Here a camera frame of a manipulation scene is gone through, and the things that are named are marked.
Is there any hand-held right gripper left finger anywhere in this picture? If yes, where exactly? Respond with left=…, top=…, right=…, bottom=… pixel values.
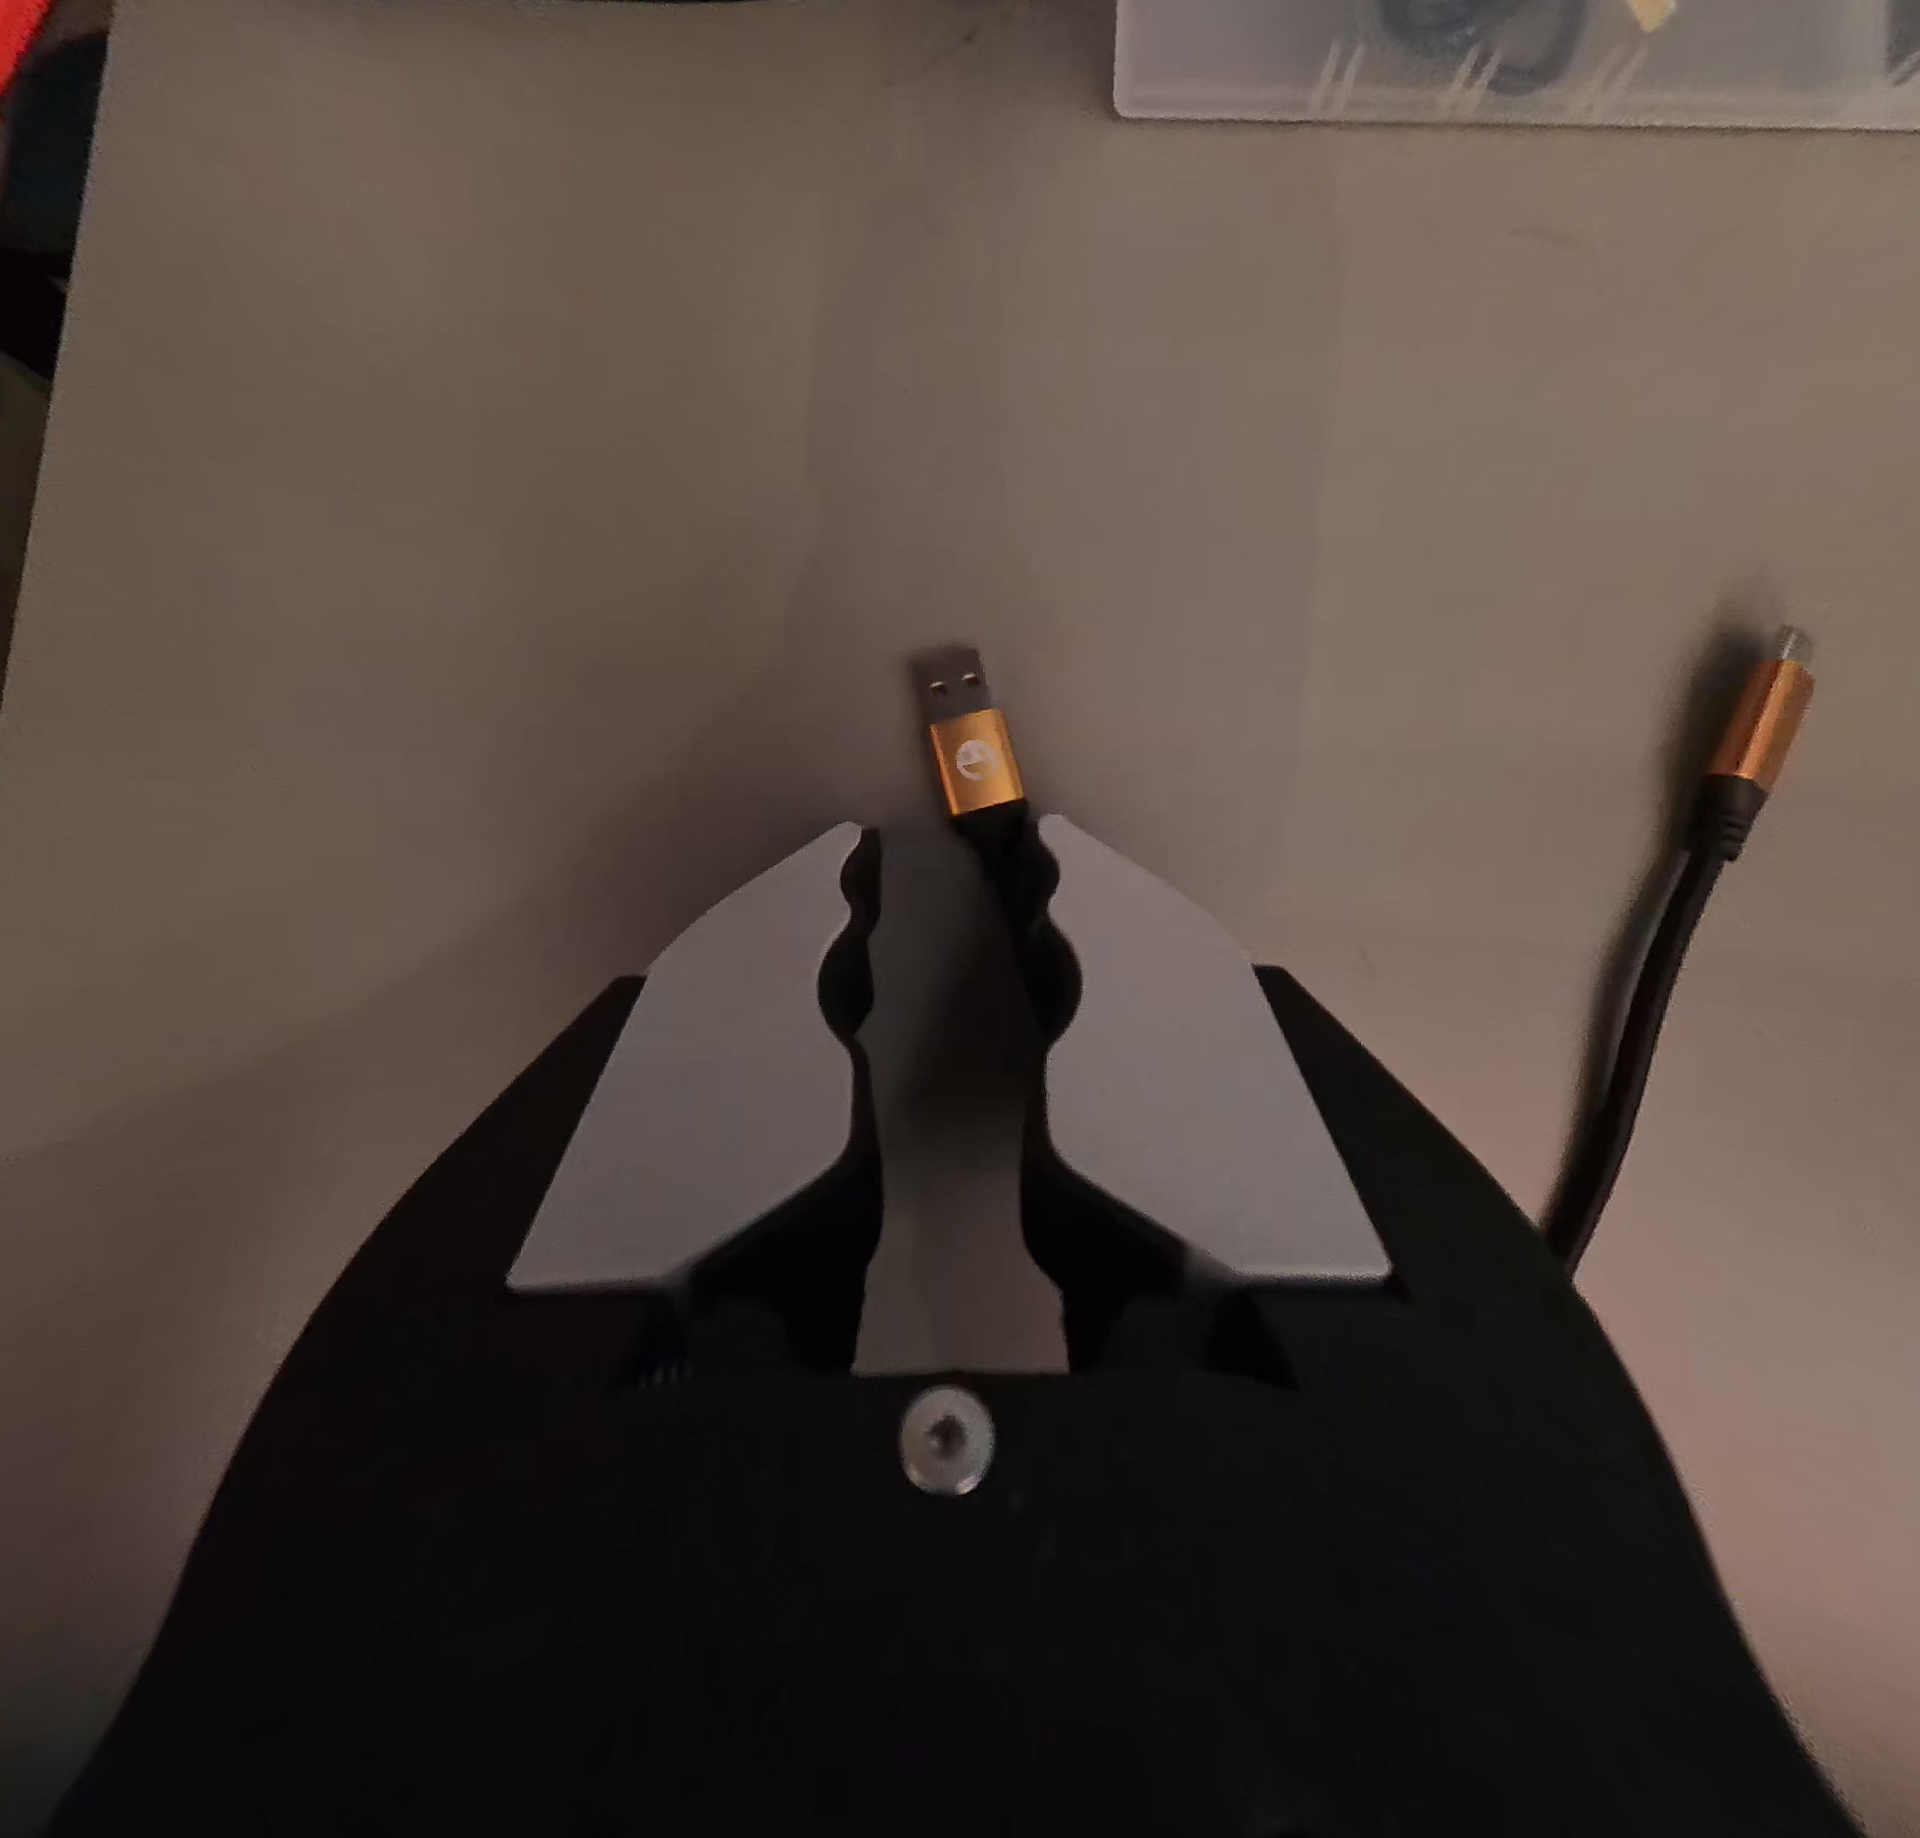
left=506, top=823, right=885, bottom=1337

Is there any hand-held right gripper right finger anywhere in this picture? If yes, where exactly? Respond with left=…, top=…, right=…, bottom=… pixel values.
left=1026, top=813, right=1398, bottom=1337

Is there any thin black cable small copper plug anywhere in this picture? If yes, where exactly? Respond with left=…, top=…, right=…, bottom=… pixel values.
left=906, top=619, right=1820, bottom=1276

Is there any clear plastic bin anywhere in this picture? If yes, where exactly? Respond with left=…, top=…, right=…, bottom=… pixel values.
left=1011, top=0, right=1920, bottom=123

